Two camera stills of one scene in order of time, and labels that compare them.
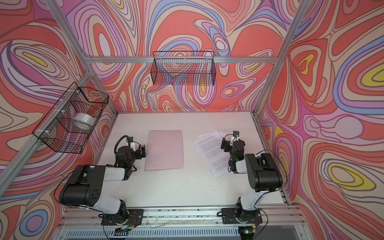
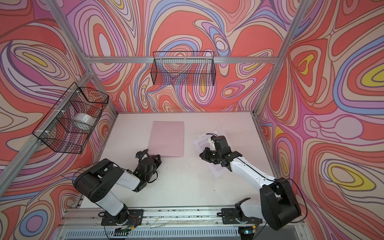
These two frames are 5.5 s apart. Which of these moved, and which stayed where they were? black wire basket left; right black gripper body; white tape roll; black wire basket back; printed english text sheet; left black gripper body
Moved: right black gripper body; left black gripper body
Stayed: black wire basket back; printed english text sheet; white tape roll; black wire basket left
